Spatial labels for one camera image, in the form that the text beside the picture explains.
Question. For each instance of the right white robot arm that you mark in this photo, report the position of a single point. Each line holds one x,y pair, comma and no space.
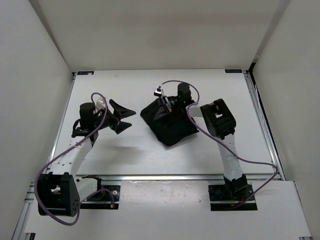
220,124

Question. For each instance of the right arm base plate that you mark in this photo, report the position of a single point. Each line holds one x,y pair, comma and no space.
221,200

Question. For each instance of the left blue corner label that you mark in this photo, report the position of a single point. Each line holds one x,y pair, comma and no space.
85,73

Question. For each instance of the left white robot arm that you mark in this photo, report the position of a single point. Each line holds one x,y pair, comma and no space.
59,192

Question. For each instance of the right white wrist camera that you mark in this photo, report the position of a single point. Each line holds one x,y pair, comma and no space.
159,92

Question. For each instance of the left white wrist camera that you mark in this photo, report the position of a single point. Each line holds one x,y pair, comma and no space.
100,104

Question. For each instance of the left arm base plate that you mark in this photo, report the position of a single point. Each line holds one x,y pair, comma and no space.
98,194

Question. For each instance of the blue corner label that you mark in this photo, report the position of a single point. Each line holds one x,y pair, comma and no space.
85,73
233,71

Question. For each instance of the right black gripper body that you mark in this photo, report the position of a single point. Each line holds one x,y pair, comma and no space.
176,102

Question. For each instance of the aluminium front rail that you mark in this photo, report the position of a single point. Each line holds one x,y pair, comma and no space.
156,177

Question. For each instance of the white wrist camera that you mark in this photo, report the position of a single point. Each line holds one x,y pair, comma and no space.
100,104
159,92

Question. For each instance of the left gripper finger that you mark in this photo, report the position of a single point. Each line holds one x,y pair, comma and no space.
120,111
122,126

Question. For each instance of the right blue corner label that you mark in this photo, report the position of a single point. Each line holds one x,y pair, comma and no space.
233,71

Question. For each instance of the aluminium left frame rail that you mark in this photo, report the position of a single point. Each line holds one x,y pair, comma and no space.
24,207

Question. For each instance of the aluminium right side rail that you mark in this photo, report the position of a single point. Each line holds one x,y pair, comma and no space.
262,119

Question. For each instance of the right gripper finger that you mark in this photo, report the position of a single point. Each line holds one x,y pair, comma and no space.
159,114
166,105

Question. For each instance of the black skirt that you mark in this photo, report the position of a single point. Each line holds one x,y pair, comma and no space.
168,130

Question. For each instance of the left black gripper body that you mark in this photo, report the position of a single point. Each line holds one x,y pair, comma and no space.
111,121

